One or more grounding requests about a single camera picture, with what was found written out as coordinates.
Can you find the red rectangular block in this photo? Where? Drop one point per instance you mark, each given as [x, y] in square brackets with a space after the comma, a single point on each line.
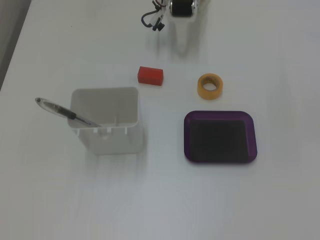
[150, 75]

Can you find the black square tray mat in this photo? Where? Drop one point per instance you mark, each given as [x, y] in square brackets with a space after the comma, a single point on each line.
[217, 140]

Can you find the white plastic pen holder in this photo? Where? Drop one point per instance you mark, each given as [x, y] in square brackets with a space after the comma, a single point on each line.
[112, 142]

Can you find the yellow masking tape roll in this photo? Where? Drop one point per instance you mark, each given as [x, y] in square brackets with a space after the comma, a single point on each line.
[210, 93]

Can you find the clear ballpoint pen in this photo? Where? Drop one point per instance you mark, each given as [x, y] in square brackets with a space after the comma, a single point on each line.
[58, 108]

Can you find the purple metal tray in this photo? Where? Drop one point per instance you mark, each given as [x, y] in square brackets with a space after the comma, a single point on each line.
[253, 140]

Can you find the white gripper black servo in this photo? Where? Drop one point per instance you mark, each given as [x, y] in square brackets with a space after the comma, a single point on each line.
[181, 6]

